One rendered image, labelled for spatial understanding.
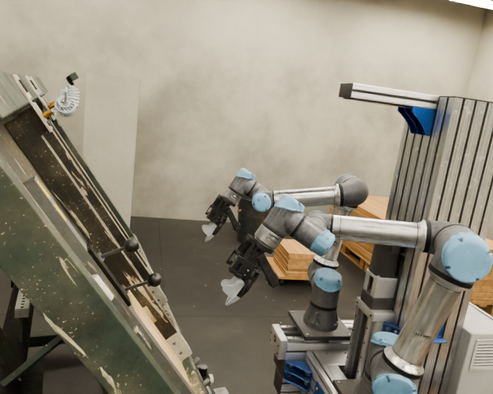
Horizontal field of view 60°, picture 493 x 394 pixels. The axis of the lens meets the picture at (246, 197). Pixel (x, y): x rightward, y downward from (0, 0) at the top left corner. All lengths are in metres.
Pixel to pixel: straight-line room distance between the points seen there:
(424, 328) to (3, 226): 1.03
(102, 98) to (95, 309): 4.46
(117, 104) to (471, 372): 4.45
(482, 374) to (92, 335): 1.42
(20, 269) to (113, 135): 4.45
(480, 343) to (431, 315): 0.58
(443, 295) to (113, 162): 4.55
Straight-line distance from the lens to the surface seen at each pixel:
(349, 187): 1.76
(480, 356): 1.86
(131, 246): 1.13
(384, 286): 1.65
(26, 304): 2.00
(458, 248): 1.19
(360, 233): 1.31
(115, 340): 1.00
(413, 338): 1.30
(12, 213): 0.88
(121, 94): 5.28
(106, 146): 5.33
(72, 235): 1.16
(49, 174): 1.49
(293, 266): 4.80
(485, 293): 5.37
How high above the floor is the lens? 1.92
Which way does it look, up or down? 12 degrees down
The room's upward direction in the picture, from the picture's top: 7 degrees clockwise
